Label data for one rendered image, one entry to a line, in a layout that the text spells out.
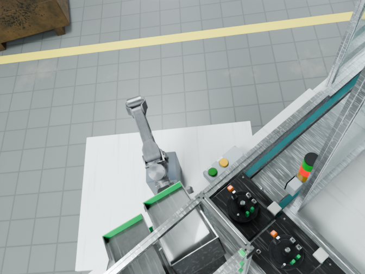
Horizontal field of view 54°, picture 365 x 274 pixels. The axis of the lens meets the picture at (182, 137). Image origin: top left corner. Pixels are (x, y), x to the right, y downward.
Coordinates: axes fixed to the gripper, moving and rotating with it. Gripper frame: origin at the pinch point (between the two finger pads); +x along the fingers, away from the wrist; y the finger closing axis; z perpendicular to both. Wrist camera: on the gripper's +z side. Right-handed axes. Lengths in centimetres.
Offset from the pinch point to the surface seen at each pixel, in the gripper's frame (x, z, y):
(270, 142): -12, -42, 50
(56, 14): -205, -173, -57
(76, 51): -172, -189, -54
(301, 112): -20, -47, 72
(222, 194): 1.6, -34.1, 19.1
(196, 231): 6.2, 33.4, 7.7
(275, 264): 35.0, -21.5, 27.7
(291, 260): 36, -22, 34
